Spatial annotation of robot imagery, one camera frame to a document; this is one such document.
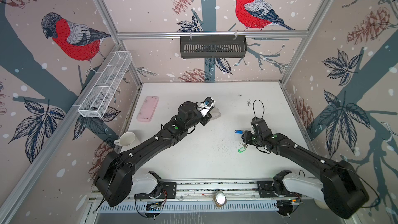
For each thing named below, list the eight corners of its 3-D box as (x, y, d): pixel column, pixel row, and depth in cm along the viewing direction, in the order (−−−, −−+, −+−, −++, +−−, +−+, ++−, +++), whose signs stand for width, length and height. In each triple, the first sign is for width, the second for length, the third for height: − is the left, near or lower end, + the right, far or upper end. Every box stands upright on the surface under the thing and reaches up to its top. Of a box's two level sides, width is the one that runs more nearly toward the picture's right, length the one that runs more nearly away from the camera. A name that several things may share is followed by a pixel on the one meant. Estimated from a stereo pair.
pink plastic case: (138, 122, 102) (136, 119, 99) (145, 99, 115) (144, 96, 112) (152, 122, 102) (151, 119, 99) (158, 99, 115) (157, 96, 112)
